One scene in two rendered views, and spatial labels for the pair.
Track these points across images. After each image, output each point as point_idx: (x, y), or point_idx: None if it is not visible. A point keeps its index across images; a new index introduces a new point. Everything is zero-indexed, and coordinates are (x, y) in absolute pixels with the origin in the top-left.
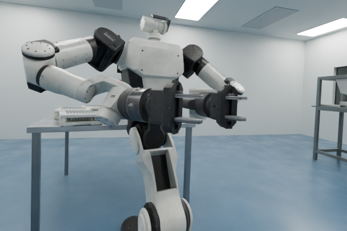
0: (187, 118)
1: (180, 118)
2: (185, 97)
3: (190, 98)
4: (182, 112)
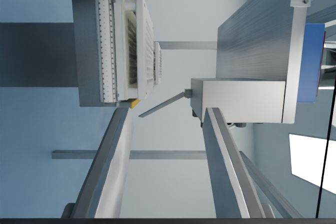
0: (119, 166)
1: (121, 199)
2: (212, 181)
3: (207, 159)
4: (116, 219)
